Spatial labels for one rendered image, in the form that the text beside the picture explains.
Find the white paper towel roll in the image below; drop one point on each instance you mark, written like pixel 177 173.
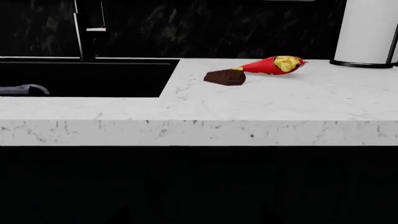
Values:
pixel 363 30

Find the black paper towel holder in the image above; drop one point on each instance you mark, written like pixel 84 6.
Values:
pixel 357 63

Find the red potato chip bag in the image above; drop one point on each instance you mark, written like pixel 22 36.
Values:
pixel 264 67

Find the black sink basin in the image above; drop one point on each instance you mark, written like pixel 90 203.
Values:
pixel 93 79

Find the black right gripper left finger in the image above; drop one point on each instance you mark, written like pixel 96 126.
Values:
pixel 122 217

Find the grey curved object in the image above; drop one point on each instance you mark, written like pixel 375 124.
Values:
pixel 28 89

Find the black sink faucet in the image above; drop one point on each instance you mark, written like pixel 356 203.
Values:
pixel 88 44

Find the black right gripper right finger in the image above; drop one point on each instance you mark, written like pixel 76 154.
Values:
pixel 273 217

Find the brown chocolate bar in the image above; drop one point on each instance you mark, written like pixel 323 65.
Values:
pixel 226 78

